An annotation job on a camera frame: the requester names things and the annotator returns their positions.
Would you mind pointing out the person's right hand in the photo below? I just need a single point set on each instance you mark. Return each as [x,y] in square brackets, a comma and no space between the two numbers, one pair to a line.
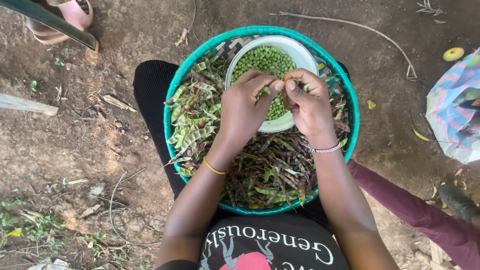
[311,112]

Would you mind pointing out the person's left hand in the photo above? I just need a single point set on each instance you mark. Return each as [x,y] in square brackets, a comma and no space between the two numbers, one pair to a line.
[240,112]

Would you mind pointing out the green pea pod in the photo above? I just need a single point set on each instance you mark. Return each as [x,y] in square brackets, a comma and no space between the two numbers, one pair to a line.
[306,87]

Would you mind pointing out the heap of empty green pods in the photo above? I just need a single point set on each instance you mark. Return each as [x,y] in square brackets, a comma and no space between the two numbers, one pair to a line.
[191,131]

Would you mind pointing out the pile of shelled green peas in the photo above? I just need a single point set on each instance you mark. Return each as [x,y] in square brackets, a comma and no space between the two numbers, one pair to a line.
[262,60]

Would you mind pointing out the small yellow leaf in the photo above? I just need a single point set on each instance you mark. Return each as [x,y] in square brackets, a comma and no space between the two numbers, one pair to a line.
[371,104]

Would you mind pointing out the white enamel bowl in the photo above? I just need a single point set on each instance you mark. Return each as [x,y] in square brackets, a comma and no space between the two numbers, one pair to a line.
[300,50]

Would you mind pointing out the yellow wrist band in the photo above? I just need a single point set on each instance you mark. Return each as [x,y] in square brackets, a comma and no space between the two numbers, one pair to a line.
[212,168]

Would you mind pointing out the heap of purple unshelled pods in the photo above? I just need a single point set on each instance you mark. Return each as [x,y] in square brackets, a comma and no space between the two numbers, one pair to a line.
[270,168]

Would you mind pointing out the teal woven basket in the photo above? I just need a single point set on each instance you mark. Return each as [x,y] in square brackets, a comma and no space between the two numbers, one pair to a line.
[262,30]

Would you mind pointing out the dry maize husk piece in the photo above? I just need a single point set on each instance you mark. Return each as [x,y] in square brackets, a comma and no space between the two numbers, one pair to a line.
[182,36]

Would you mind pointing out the long thin dry stick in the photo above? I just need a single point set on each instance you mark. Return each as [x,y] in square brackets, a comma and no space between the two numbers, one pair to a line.
[375,32]

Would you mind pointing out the person's black printed shirt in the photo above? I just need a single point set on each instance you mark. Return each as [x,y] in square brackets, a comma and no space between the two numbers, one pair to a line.
[262,230]

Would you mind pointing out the dry brown leaf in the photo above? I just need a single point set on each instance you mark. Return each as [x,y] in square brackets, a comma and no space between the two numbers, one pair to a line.
[116,102]

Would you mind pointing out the colourful striped cloth bundle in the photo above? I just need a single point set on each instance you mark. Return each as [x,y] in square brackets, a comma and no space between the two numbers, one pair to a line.
[450,123]

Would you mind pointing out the yellow-green round fruit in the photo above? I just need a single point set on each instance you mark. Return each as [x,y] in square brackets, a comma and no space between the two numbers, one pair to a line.
[453,54]

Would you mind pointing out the pale wood scraps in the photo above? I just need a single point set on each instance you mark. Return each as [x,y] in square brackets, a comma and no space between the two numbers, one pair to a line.
[437,255]

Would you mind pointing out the pink sandal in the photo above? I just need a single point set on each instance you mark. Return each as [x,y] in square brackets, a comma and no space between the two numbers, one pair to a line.
[73,17]

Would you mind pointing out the dark green chair leg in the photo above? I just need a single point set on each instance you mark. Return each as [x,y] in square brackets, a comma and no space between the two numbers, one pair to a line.
[48,20]

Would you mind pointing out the pale flat wood strip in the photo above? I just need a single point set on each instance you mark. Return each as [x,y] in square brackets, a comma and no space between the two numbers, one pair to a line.
[26,104]

